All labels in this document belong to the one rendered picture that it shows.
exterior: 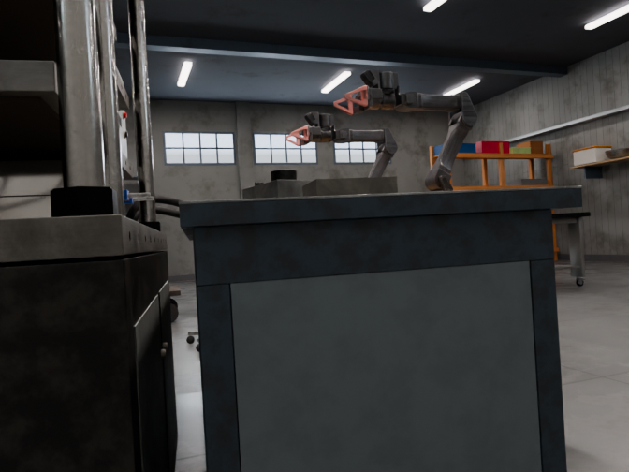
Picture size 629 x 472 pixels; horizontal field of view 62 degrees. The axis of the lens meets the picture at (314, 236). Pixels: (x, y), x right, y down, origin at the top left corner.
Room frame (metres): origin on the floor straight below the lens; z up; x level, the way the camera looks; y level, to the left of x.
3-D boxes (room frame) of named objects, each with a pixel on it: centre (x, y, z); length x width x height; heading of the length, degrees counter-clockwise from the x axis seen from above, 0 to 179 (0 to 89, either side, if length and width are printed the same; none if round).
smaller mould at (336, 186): (1.29, -0.09, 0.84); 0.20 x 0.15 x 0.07; 103
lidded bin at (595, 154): (9.48, -5.16, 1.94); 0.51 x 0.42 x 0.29; 20
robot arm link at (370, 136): (2.47, -0.26, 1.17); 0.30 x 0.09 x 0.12; 110
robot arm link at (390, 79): (1.84, -0.31, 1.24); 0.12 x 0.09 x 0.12; 110
